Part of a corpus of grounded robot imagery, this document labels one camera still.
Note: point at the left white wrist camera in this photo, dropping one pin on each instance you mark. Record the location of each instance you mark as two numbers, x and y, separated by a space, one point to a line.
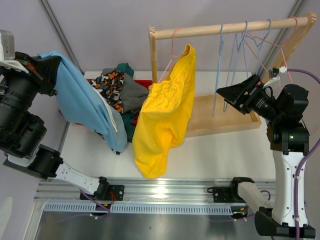
7 53

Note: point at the dark green shorts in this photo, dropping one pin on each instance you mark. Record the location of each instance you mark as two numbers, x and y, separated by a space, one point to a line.
128 118

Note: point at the blue hanger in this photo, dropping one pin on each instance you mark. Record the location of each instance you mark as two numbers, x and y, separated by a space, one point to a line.
258 42
217 81
238 45

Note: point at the white slotted cable duct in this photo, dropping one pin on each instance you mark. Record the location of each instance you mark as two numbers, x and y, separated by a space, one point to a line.
134 208

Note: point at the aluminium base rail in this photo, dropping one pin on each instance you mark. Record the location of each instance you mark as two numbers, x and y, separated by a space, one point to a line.
139 191

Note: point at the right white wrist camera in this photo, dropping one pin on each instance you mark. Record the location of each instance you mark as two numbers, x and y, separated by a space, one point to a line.
274 79

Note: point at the camouflage patterned shorts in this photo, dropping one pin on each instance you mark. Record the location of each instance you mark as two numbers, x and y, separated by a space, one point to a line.
112 87

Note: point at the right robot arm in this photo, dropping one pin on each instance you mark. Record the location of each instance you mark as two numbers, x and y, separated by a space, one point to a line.
289 143

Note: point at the light blue shorts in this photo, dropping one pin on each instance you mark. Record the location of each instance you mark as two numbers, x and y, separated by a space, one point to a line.
80 103

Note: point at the yellow shorts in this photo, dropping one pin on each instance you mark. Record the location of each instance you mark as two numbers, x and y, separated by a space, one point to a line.
164 116

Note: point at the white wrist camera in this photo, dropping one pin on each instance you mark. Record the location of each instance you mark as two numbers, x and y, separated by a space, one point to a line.
274 79
7 53

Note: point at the red plastic bin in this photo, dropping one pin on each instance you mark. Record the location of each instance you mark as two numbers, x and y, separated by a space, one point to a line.
146 84

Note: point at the grey shorts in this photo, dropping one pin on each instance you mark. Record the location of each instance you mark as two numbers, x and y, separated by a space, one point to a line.
132 94

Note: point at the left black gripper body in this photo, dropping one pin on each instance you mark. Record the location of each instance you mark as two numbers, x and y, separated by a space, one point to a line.
43 84

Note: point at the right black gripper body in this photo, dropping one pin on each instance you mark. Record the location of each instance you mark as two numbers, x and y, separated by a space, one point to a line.
257 101

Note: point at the wooden clothes rack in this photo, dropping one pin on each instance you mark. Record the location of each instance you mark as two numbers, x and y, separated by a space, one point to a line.
207 117

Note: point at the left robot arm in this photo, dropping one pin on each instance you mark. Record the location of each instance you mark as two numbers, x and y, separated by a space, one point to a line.
21 132

